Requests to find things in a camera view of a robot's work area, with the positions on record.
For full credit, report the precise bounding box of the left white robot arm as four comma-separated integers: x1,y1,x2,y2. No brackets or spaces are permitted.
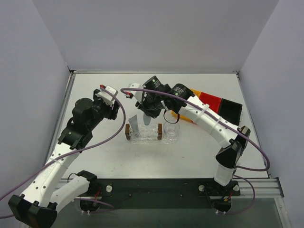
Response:
8,85,119,228

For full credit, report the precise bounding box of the red plastic bin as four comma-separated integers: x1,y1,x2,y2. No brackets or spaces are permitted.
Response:
199,92,222,113

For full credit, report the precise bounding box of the clear textured oval tray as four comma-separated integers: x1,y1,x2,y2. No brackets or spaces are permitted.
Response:
127,123,178,145

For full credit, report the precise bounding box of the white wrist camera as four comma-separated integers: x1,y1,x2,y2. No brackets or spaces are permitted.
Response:
96,84,118,107
125,83,143,104

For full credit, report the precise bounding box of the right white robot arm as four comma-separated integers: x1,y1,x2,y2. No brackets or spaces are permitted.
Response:
130,76,250,186

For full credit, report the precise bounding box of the yellow plastic bin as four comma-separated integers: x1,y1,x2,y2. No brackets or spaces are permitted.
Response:
171,89,201,123

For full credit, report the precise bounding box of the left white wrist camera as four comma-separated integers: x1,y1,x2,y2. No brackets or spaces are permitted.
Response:
96,84,118,107

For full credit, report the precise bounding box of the brown wooden tray foot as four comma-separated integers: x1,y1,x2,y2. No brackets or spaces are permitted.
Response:
157,123,162,140
125,123,131,141

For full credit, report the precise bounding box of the purple cable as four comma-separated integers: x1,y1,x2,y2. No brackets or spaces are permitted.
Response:
0,84,127,219
120,87,271,171

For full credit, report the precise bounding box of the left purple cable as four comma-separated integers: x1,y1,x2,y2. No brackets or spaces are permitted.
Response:
0,84,127,219

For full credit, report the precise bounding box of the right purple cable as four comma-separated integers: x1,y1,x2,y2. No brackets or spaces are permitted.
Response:
120,87,271,171

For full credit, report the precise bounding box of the white toothpaste tube green cap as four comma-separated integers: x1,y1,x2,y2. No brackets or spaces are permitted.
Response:
143,114,151,126

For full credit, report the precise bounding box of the clear plastic cup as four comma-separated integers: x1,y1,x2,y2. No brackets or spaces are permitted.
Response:
163,120,180,140

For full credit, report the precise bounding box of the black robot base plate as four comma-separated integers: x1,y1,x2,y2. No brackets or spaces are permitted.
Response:
79,178,240,211

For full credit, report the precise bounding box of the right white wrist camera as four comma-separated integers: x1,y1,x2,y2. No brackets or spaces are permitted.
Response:
125,83,143,104

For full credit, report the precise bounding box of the black plastic bin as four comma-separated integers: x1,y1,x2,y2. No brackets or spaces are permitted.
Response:
218,98,243,125

